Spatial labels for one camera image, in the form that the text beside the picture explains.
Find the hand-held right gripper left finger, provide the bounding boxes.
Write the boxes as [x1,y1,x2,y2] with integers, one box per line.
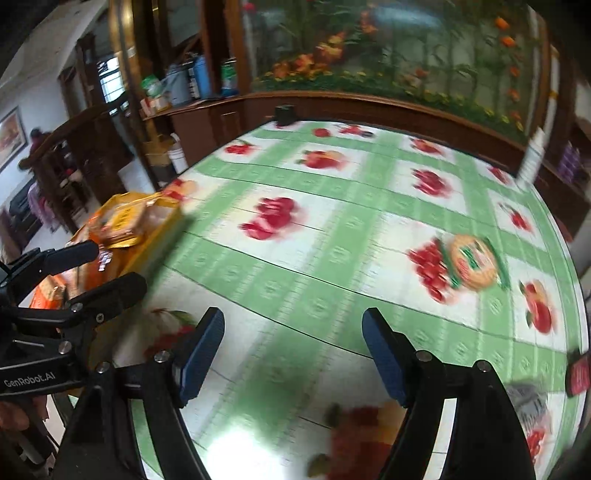
[55,306,226,480]

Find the grey packet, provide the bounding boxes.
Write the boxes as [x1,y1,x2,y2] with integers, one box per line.
[508,381,552,432]

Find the yellow label cracker packet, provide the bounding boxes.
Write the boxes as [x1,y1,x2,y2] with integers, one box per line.
[95,196,178,250]

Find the purple containers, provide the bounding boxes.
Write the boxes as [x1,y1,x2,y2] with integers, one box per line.
[556,141,585,185]

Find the framed wall picture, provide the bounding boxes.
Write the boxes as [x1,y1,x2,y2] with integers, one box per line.
[0,106,26,174]

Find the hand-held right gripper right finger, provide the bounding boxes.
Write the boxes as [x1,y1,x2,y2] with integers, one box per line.
[361,307,536,480]

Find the white bucket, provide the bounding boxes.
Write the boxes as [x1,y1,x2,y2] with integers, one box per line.
[167,145,189,175]

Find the green bottle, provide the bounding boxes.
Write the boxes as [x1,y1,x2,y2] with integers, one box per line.
[221,58,240,97]

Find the light green packet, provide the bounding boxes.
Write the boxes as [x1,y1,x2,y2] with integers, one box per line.
[141,76,167,100]

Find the artificial flower planter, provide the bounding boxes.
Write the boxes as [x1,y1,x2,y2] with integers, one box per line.
[240,0,555,139]

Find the dark wooden chair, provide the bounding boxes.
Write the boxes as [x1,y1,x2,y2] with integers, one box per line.
[18,102,134,232]

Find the white spray bottle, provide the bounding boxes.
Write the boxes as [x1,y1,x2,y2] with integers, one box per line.
[516,127,548,185]

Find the grey-blue jug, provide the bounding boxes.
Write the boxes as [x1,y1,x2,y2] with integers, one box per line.
[164,65,194,107]

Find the blue bottle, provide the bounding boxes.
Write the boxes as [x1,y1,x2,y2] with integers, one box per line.
[193,55,212,100]

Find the red packet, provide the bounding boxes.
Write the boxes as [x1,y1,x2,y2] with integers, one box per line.
[566,353,591,398]

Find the cardboard box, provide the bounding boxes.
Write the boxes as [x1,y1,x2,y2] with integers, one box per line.
[143,136,174,167]

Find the yellow box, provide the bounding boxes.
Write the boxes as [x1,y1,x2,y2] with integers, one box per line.
[28,191,195,310]

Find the round cracker packet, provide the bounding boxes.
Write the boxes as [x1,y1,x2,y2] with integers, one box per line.
[438,233,511,291]

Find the fruit print tablecloth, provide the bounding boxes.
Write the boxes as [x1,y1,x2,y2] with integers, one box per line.
[108,119,587,480]

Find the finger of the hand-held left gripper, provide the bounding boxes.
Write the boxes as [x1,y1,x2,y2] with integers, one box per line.
[0,241,101,301]
[55,271,148,333]

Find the orange cracker packet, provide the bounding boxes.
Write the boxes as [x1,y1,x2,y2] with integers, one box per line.
[30,272,75,310]

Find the person's left hand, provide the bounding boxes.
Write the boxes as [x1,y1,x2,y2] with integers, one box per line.
[0,396,49,432]

